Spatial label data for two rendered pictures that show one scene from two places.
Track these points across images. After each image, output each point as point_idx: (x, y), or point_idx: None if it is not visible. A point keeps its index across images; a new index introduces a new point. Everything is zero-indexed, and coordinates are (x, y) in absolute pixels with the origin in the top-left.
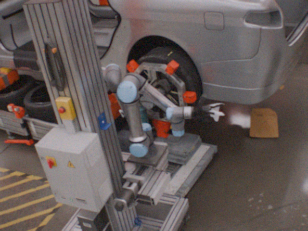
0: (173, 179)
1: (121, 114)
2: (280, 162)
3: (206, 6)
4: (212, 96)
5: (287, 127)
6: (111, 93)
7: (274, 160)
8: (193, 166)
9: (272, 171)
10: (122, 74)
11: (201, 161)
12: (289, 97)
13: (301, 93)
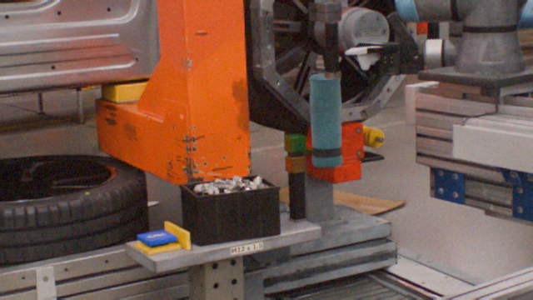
0: (435, 287)
1: (363, 61)
2: (491, 219)
3: None
4: (418, 36)
5: (382, 193)
6: (2, 173)
7: (479, 222)
8: (408, 262)
9: (511, 229)
10: (154, 29)
11: (402, 252)
12: (281, 172)
13: (284, 164)
